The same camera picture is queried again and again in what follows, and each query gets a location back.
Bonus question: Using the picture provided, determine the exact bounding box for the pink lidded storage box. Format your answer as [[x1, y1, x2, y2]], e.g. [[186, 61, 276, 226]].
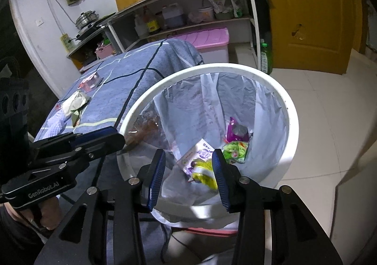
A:
[[165, 27, 230, 64]]

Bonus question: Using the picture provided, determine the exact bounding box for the blue checked blanket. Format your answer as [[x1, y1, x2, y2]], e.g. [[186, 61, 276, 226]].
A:
[[34, 38, 205, 265]]

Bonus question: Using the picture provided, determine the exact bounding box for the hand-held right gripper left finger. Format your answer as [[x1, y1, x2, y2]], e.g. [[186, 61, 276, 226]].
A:
[[35, 148, 167, 265]]

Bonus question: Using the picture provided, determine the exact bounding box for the bunch of plastic bags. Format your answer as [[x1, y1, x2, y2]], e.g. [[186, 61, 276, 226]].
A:
[[208, 0, 243, 20]]

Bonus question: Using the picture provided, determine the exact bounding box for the purple milk carton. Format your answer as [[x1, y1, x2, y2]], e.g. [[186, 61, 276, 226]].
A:
[[177, 138, 215, 176]]

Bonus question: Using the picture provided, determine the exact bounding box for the black induction cooker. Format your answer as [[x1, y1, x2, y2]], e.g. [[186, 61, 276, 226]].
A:
[[75, 13, 117, 40]]

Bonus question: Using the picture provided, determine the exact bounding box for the plastic jug dark liquid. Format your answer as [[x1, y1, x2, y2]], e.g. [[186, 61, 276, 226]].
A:
[[161, 3, 185, 28]]

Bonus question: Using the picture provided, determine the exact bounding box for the low wooden shelf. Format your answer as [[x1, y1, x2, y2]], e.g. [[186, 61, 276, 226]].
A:
[[66, 30, 124, 70]]

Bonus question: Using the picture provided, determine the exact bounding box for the soy sauce bottle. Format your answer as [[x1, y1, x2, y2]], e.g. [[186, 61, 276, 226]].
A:
[[144, 8, 160, 34]]

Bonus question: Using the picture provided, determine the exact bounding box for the yellowed power strip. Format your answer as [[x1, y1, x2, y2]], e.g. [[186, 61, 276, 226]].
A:
[[60, 34, 75, 54]]

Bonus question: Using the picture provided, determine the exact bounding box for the white plastic bottle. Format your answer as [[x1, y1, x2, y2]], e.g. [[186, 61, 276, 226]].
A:
[[134, 13, 148, 37]]

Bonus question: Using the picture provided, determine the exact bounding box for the green soda bottle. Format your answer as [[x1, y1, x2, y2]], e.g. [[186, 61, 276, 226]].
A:
[[259, 39, 273, 75]]

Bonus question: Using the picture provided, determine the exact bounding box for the person's left hand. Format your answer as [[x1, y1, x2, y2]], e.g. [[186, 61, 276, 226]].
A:
[[4, 196, 63, 231]]

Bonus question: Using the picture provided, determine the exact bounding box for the white crumpled wrapper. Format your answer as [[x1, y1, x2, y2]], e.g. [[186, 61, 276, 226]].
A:
[[61, 90, 89, 127]]

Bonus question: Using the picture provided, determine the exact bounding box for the strawberry milk carton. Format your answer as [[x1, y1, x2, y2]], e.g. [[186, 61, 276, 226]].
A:
[[78, 72, 104, 91]]

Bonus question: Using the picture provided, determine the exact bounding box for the yellow snack wrapper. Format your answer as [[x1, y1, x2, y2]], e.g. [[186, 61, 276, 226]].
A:
[[188, 159, 219, 192]]

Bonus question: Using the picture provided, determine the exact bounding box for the red white box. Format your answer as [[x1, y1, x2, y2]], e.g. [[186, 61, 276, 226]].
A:
[[187, 225, 239, 237]]

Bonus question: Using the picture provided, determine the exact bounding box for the white plastic tub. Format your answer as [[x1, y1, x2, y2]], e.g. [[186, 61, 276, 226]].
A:
[[197, 7, 215, 21]]

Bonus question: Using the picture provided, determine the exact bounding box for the white kitchen shelf unit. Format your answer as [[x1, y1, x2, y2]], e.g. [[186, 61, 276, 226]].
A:
[[97, 0, 266, 71]]

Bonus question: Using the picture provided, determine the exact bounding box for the translucent white bin bag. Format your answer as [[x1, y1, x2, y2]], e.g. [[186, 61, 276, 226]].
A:
[[118, 72, 291, 226]]

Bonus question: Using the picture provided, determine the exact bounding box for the pink plastic basket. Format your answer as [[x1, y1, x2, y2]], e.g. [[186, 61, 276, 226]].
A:
[[95, 40, 115, 60]]

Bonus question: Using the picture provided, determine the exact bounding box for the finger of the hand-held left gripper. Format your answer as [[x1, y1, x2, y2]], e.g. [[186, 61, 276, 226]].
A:
[[34, 126, 118, 155], [37, 133, 126, 170]]

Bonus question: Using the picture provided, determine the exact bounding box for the yellow wooden door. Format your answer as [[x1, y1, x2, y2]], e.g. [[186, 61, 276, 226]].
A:
[[262, 0, 369, 76]]

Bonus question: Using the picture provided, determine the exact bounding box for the green snack wrapper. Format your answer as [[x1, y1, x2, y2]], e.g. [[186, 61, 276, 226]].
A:
[[222, 141, 250, 164]]

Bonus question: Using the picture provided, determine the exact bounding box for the white round trash bin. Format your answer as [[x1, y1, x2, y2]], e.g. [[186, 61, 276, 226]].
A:
[[116, 63, 300, 234]]

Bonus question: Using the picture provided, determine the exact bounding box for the purple snack wrapper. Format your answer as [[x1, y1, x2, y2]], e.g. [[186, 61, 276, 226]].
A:
[[225, 117, 253, 143]]

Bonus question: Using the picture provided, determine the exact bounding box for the steel cooking pot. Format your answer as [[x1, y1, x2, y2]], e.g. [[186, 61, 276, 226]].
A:
[[75, 10, 99, 28]]

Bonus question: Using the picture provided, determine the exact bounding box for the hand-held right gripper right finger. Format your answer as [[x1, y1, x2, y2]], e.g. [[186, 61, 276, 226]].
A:
[[211, 148, 344, 265]]

